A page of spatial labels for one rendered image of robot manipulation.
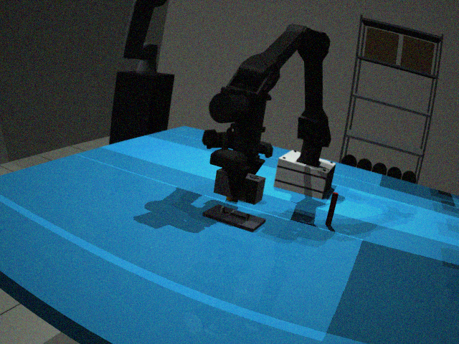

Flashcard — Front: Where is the dark red cylindrical peg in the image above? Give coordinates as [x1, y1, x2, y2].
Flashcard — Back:
[326, 192, 339, 226]

